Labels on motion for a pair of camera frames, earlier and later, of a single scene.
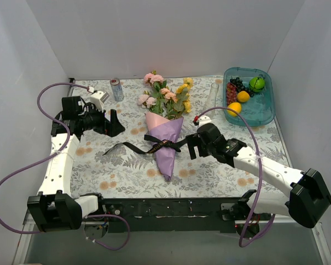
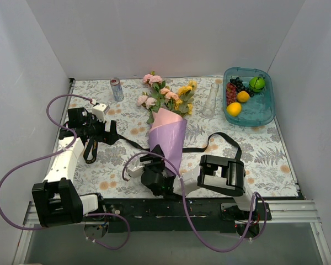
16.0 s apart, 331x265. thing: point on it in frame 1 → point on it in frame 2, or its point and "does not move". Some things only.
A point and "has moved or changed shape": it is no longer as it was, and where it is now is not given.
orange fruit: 243,96 does not move
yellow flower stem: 182,103 has moved or changed shape
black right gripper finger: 193,139 → 161,166
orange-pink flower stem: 170,99 has moved or changed shape
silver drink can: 117,88 does not move
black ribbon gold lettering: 161,144 → 90,144
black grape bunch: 238,83 does not move
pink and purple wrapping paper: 168,129 has moved or changed shape
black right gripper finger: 191,149 → 158,149
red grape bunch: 231,94 does not move
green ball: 256,84 does not move
